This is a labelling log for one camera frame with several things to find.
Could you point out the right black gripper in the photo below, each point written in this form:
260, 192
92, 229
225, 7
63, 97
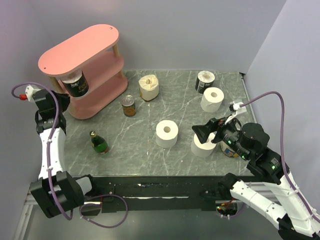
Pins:
203, 131

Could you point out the white paper roll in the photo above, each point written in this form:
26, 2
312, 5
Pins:
212, 99
166, 133
203, 150

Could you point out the black paper roll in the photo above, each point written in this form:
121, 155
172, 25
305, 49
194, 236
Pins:
75, 83

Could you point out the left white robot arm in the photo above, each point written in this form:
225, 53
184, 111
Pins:
56, 191

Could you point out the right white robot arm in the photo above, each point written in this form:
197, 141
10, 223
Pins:
289, 214

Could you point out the pink three-tier shelf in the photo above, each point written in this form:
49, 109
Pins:
94, 52

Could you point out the printed wrapped paper roll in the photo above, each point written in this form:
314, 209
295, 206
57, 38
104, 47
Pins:
226, 150

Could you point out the beige wrapped paper roll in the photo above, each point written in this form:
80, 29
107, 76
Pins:
149, 87

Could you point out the food tin can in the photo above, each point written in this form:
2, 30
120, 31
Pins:
128, 105

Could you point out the green glass bottle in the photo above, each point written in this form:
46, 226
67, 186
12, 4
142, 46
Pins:
99, 144

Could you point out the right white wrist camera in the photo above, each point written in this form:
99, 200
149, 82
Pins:
236, 109

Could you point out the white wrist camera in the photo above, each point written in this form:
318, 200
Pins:
30, 90
236, 109

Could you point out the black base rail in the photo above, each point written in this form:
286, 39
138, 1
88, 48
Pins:
155, 193

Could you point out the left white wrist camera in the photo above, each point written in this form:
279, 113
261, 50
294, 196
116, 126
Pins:
30, 90

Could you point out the aluminium frame rail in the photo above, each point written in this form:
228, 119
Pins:
23, 222

